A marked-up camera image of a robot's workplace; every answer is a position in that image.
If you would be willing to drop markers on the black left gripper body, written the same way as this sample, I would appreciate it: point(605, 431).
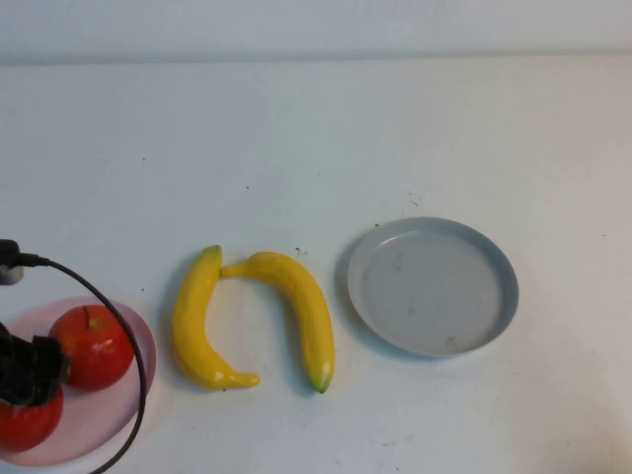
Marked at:
point(15, 370)

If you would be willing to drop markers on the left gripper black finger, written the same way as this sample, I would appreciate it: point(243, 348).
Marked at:
point(49, 365)

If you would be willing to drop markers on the red apple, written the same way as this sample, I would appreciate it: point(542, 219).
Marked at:
point(99, 350)
point(29, 424)

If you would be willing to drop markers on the yellow banana with short stem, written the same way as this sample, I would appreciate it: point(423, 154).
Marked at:
point(190, 326)

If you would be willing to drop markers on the yellow banana with long stem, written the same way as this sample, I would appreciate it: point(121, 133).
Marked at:
point(311, 311)

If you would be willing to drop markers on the pink round plate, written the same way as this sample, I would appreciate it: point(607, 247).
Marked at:
point(99, 415)

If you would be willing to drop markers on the grey-blue round plate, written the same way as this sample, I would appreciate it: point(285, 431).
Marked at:
point(429, 291)

